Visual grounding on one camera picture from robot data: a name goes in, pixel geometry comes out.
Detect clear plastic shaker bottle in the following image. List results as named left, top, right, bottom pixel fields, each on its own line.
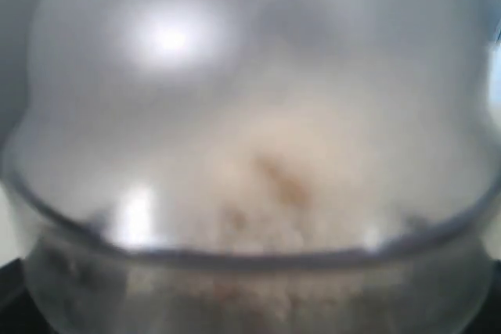
left=3, top=0, right=500, bottom=333

